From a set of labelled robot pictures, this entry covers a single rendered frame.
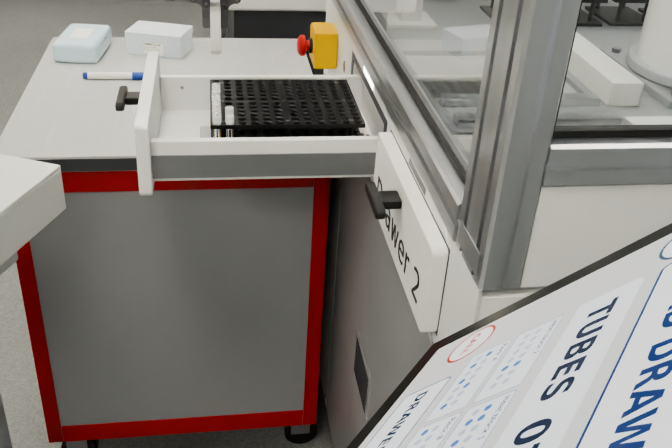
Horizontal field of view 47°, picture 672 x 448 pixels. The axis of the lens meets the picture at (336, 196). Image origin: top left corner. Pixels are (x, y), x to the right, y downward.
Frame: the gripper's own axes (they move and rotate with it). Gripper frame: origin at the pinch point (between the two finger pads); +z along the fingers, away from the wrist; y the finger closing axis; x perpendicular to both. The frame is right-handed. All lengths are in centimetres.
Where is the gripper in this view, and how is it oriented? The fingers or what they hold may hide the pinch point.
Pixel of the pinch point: (215, 27)
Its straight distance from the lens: 117.7
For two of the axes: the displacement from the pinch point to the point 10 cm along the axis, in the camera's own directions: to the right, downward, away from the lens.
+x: -1.5, -5.0, 8.6
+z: -0.6, 8.7, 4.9
